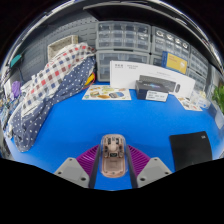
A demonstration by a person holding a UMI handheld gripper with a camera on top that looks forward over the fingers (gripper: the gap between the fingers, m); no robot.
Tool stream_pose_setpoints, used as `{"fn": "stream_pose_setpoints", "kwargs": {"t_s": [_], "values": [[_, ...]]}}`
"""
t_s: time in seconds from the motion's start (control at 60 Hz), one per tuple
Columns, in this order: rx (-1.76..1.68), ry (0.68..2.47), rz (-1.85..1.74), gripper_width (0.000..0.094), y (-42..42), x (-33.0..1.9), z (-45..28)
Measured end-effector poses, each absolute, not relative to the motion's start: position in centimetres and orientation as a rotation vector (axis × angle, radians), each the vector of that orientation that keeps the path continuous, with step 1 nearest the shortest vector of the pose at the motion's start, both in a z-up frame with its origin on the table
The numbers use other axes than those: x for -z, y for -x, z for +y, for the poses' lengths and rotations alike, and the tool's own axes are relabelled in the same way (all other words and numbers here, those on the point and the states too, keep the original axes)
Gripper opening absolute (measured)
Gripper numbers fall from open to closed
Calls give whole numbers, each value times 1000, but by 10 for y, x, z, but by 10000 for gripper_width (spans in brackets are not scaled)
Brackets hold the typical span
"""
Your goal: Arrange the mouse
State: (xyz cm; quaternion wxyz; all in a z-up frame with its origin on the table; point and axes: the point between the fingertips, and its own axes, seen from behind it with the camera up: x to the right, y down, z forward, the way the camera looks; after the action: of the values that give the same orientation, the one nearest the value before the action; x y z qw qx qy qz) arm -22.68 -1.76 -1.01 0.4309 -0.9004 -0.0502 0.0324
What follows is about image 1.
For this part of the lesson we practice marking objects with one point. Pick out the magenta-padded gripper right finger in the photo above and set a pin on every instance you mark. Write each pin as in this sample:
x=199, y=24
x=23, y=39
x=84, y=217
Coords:
x=154, y=170

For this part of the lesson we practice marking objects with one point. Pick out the transparent pink computer mouse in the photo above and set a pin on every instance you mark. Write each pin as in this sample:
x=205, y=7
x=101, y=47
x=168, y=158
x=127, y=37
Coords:
x=114, y=160

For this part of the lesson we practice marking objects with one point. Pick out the white woven basket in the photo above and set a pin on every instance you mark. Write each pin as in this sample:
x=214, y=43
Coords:
x=60, y=45

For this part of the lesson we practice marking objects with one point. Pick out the yellow card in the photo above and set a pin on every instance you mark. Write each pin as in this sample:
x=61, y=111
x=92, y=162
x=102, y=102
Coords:
x=175, y=62

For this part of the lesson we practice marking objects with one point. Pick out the purple bag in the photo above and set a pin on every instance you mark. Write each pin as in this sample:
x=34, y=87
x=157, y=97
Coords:
x=16, y=89

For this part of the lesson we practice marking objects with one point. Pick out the black mouse pad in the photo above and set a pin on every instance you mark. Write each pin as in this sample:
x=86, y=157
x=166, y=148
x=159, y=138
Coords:
x=190, y=150

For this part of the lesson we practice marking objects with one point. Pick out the red blue checked cloth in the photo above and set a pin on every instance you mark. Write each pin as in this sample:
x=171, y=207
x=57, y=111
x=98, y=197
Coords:
x=56, y=73

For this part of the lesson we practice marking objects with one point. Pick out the clear plastic box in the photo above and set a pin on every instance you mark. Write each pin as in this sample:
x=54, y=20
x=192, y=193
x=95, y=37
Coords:
x=201, y=99

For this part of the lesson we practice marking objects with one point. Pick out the dark wall shelf unit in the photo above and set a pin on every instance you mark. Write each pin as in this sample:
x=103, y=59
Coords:
x=133, y=13

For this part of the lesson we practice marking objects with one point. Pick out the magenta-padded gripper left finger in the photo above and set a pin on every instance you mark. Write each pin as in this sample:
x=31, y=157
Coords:
x=70, y=170

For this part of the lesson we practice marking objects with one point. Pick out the green potted plant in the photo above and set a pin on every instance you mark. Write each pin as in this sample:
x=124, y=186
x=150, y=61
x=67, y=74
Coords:
x=219, y=98

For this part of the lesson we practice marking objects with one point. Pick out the small black labelled box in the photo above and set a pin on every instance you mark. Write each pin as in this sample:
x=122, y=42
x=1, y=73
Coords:
x=148, y=88

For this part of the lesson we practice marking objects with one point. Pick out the long white keyboard box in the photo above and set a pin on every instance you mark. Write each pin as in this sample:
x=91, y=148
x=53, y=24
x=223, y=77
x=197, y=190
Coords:
x=126, y=75

